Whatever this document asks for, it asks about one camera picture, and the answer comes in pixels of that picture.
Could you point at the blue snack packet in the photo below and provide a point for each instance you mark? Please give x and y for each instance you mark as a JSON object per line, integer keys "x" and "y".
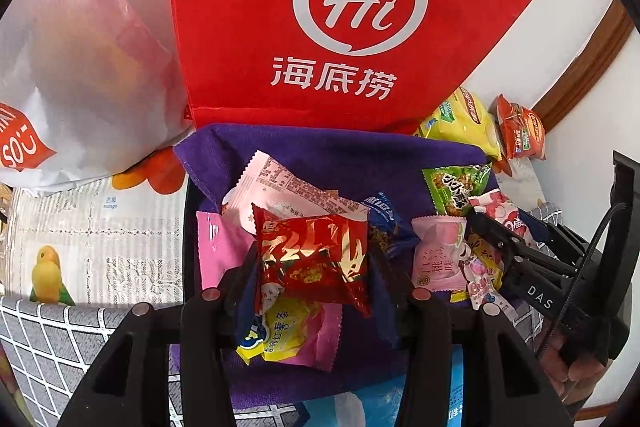
{"x": 390, "y": 224}

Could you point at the pink and yellow snack packet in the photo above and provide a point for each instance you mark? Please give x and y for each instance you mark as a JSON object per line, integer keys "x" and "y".
{"x": 285, "y": 327}

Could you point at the green snack packet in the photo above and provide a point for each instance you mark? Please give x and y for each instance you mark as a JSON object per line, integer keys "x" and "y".
{"x": 452, "y": 189}

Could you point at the pink cookie packet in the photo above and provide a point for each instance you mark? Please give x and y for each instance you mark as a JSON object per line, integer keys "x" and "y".
{"x": 290, "y": 192}

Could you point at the white plastic bag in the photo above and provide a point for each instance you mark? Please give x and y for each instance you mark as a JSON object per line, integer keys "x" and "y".
{"x": 75, "y": 72}

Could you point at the red snack packet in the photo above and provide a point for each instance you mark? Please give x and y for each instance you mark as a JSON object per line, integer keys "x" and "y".
{"x": 310, "y": 252}

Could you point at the blue tissue pack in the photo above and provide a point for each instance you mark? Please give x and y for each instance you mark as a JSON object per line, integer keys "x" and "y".
{"x": 385, "y": 399}

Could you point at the pale pink snack packet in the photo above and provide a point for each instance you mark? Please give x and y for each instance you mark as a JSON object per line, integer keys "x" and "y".
{"x": 437, "y": 254}

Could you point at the person's right hand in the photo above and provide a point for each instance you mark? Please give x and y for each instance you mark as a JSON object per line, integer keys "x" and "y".
{"x": 570, "y": 372}

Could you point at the small pink candy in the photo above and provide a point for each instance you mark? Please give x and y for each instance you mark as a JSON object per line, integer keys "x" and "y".
{"x": 480, "y": 287}

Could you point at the yellow chip bag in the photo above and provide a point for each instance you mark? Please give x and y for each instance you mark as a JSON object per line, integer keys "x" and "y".
{"x": 465, "y": 122}

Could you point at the purple towel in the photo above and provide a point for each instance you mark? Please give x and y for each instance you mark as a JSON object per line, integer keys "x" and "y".
{"x": 320, "y": 157}

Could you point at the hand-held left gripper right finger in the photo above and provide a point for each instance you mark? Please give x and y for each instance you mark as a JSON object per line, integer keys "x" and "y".
{"x": 392, "y": 312}

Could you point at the pink bear print snack packet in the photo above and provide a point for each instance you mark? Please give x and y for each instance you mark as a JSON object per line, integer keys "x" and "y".
{"x": 500, "y": 212}

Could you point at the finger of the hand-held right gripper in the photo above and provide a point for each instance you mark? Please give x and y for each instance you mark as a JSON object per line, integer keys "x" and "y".
{"x": 560, "y": 239}
{"x": 500, "y": 242}

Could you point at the yellow triangular snack packet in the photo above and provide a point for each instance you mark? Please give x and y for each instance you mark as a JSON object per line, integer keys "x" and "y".
{"x": 487, "y": 259}

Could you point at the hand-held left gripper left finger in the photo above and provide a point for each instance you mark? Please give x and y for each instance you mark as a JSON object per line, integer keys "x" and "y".
{"x": 225, "y": 302}

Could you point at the orange chip bag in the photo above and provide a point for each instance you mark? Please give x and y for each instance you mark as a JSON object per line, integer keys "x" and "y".
{"x": 522, "y": 129}

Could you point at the brown wooden door frame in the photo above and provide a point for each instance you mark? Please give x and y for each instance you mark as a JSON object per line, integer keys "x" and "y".
{"x": 585, "y": 72}

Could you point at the red paper bag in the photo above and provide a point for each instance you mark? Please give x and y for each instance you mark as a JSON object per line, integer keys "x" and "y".
{"x": 240, "y": 22}

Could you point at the grey checked tablecloth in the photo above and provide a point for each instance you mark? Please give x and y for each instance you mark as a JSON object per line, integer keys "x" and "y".
{"x": 50, "y": 347}

